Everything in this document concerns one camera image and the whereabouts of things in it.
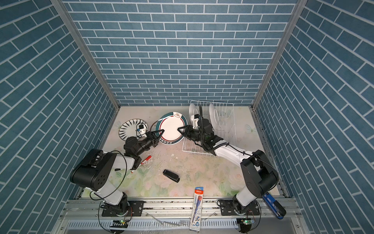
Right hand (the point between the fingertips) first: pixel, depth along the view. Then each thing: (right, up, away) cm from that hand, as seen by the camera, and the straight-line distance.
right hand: (177, 128), depth 81 cm
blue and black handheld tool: (+52, -41, -9) cm, 67 cm away
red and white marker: (-28, -27, +5) cm, 39 cm away
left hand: (-7, -2, +2) cm, 8 cm away
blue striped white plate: (-39, -2, +26) cm, 47 cm away
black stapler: (-3, -27, +1) cm, 27 cm away
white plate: (-5, +3, +6) cm, 8 cm away
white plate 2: (+9, +12, +21) cm, 25 cm away
